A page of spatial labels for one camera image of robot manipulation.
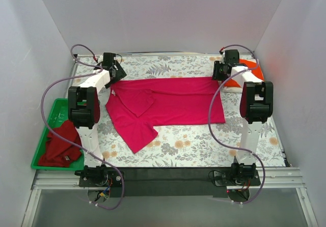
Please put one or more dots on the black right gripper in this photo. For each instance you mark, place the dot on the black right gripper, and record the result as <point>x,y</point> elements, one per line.
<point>219,71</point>

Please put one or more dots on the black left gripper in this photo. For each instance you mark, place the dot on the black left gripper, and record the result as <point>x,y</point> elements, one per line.
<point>117,72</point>

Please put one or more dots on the magenta pink t-shirt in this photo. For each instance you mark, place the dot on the magenta pink t-shirt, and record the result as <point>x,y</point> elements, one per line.
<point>136,107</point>

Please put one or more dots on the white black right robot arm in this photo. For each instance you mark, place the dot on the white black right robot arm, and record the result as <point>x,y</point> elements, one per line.
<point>256,104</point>

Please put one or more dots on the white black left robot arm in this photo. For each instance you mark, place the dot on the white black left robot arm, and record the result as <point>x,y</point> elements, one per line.
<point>84,106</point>

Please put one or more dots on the folded cream t-shirt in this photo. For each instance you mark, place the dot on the folded cream t-shirt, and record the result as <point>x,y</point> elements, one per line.
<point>231,89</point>

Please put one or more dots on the folded orange t-shirt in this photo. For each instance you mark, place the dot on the folded orange t-shirt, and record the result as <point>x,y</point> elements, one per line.
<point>251,64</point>

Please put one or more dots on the green plastic tray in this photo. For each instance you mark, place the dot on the green plastic tray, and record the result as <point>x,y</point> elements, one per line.
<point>57,116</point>

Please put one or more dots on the dark red t-shirt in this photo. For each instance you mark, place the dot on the dark red t-shirt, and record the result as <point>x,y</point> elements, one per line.
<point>59,153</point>

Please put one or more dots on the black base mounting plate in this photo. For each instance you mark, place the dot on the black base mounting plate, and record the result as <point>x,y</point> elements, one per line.
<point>164,181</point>

